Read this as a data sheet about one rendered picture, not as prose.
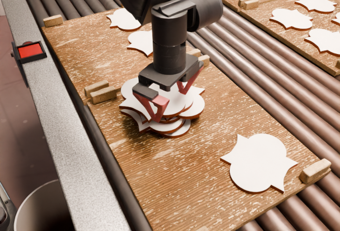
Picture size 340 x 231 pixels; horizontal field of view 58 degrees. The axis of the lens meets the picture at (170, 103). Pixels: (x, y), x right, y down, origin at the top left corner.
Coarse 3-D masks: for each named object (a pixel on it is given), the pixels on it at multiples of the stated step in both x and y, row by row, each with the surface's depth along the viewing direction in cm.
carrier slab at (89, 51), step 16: (96, 16) 103; (48, 32) 95; (64, 32) 95; (80, 32) 95; (96, 32) 95; (112, 32) 95; (128, 32) 95; (64, 48) 88; (80, 48) 88; (96, 48) 88; (112, 48) 88; (64, 64) 83; (80, 64) 83; (96, 64) 83; (112, 64) 83; (128, 64) 83; (144, 64) 83; (80, 80) 78; (96, 80) 78; (112, 80) 78; (80, 96) 73
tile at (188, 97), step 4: (184, 84) 67; (188, 92) 65; (184, 96) 64; (188, 96) 64; (192, 96) 64; (188, 100) 64; (192, 100) 64; (188, 104) 63; (192, 104) 64; (188, 108) 63
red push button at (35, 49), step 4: (36, 44) 91; (20, 48) 90; (24, 48) 90; (28, 48) 90; (32, 48) 90; (36, 48) 90; (40, 48) 90; (20, 52) 88; (24, 52) 88; (28, 52) 88; (32, 52) 88; (36, 52) 88; (40, 52) 88; (24, 56) 87
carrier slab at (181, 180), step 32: (224, 96) 73; (128, 128) 66; (192, 128) 66; (224, 128) 66; (256, 128) 66; (128, 160) 59; (160, 160) 59; (192, 160) 59; (160, 192) 54; (192, 192) 54; (224, 192) 54; (288, 192) 54; (160, 224) 50; (192, 224) 50; (224, 224) 50
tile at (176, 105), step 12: (132, 84) 66; (156, 84) 66; (132, 96) 63; (168, 96) 63; (180, 96) 63; (120, 108) 62; (132, 108) 61; (144, 108) 60; (156, 108) 60; (168, 108) 60; (180, 108) 60
